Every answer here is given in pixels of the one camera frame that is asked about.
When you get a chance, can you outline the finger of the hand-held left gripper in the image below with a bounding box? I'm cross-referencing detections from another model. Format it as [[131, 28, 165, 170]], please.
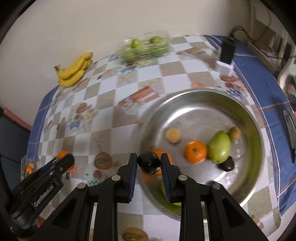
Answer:
[[23, 154, 75, 188]]

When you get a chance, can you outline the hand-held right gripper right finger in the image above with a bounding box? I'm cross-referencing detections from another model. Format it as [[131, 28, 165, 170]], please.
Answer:
[[160, 153, 257, 241]]

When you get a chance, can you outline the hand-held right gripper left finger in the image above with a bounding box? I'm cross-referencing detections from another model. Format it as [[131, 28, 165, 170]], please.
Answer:
[[29, 153, 138, 241]]

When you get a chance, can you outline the round green guava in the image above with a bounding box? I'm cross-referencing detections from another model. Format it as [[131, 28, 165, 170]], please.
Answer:
[[159, 179, 183, 207]]

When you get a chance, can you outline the dark purple plum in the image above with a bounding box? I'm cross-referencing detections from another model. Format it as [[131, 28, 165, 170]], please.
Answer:
[[217, 156, 234, 172], [137, 151, 162, 176]]

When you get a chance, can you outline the tan longan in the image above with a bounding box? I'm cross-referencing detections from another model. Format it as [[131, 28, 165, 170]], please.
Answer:
[[166, 128, 181, 143], [228, 126, 241, 141]]

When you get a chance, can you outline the pear-shaped green guava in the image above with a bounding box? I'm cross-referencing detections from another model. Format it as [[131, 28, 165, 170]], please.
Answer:
[[207, 130, 232, 164]]

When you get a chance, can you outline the round metal bowl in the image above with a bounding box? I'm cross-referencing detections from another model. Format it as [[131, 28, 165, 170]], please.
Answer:
[[139, 88, 266, 220]]

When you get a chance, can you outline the clear bag of longans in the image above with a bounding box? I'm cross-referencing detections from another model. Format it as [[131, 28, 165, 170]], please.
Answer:
[[20, 155, 38, 182]]

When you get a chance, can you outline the reddish wooden board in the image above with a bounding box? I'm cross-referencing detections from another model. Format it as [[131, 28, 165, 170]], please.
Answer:
[[0, 105, 33, 132]]

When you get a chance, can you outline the bunch of yellow bananas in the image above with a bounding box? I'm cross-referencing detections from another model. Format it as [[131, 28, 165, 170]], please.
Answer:
[[54, 52, 93, 88]]

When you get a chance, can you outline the pile of green guavas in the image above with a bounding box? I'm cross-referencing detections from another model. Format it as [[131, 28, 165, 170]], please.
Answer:
[[121, 36, 168, 62]]

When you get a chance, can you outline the white box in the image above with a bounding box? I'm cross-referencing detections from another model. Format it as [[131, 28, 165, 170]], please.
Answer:
[[215, 61, 234, 75]]

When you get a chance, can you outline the black smartphone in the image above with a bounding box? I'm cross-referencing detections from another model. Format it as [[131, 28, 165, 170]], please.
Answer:
[[282, 109, 296, 163]]

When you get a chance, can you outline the black charger box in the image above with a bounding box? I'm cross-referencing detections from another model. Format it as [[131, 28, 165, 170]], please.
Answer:
[[219, 37, 237, 65]]

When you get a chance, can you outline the black cable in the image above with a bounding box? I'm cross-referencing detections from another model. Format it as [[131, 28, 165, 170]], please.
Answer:
[[230, 25, 287, 61]]

